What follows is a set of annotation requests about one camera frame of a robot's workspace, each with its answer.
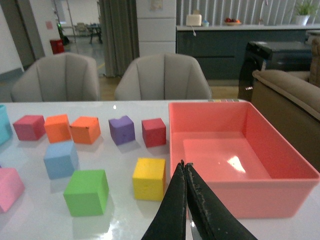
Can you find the right beige chair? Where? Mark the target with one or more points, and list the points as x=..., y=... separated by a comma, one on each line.
x=164, y=76

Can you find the beige chair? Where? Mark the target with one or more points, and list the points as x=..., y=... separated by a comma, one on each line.
x=164, y=76
x=63, y=77

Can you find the yellow foam cube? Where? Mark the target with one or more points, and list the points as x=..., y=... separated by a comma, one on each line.
x=149, y=179

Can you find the right orange foam cube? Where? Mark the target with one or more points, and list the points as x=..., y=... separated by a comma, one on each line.
x=85, y=130

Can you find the left orange foam cube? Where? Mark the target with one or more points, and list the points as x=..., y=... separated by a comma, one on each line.
x=57, y=128

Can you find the white toaster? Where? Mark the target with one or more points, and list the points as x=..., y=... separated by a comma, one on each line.
x=194, y=19

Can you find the white cabinet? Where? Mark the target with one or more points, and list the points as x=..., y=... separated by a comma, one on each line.
x=156, y=22

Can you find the dark grey counter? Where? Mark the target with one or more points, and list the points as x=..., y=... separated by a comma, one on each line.
x=220, y=50

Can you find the notched purple foam cube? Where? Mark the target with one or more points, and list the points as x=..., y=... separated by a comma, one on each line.
x=122, y=130

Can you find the red bin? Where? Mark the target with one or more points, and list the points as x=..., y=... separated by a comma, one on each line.
x=57, y=46

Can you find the grey curtain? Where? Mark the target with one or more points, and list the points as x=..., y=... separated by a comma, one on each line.
x=119, y=25

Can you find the fruit bowl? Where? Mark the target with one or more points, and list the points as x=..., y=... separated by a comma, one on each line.
x=232, y=21

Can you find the pink foam cube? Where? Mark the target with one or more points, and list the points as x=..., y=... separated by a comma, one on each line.
x=11, y=188

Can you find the beige sofa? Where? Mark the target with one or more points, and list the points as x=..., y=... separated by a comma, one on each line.
x=290, y=101

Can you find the left beige chair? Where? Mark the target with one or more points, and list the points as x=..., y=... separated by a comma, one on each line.
x=63, y=77

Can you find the dark red foam cube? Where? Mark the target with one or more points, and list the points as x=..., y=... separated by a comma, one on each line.
x=153, y=132

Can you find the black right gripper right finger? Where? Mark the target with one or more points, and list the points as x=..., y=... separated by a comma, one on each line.
x=208, y=216

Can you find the black appliance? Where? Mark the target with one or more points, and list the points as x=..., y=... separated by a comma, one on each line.
x=271, y=55

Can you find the crimson foam cube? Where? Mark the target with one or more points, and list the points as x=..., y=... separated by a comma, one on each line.
x=30, y=127

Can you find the orange foam cube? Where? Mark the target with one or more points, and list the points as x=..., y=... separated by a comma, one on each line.
x=57, y=128
x=85, y=130

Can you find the green foam cube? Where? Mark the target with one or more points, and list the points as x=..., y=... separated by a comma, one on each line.
x=87, y=193

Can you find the potted plant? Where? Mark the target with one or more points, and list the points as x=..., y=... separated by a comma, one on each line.
x=303, y=10

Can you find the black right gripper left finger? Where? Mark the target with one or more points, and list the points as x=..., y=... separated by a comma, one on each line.
x=169, y=222

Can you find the teal plastic bin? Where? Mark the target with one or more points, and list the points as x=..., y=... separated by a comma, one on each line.
x=5, y=126

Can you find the pink plastic bin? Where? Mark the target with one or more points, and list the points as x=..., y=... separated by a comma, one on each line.
x=247, y=163

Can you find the light blue foam cube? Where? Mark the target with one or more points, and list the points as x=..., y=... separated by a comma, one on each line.
x=61, y=159

